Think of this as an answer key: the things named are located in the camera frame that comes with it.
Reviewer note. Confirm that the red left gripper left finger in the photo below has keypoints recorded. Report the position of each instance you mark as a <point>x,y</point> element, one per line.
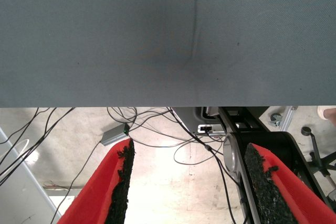
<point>99,190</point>

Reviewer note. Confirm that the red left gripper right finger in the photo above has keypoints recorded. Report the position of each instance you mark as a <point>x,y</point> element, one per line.
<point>283,192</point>

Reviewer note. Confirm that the black office chair base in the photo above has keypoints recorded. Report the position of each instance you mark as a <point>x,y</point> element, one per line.
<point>319,158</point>

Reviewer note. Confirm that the grey box with green light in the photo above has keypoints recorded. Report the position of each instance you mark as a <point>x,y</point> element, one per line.
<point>114,134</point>

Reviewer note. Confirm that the grey metal panel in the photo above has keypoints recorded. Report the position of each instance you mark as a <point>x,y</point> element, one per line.
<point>21,195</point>

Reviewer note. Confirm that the white electronic box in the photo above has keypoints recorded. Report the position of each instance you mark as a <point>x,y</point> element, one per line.
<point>216,128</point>

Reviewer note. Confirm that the dark grey table cloth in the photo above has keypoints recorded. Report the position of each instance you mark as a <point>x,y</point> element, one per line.
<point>157,37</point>

